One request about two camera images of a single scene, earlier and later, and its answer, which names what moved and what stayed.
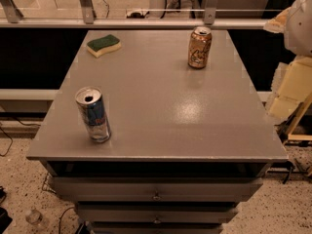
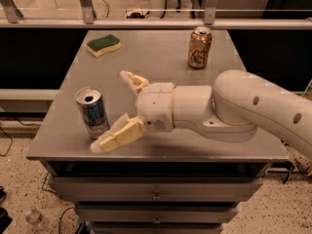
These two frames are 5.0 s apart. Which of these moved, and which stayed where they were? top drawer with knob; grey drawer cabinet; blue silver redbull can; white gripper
Moved: white gripper
Stayed: top drawer with knob; grey drawer cabinet; blue silver redbull can
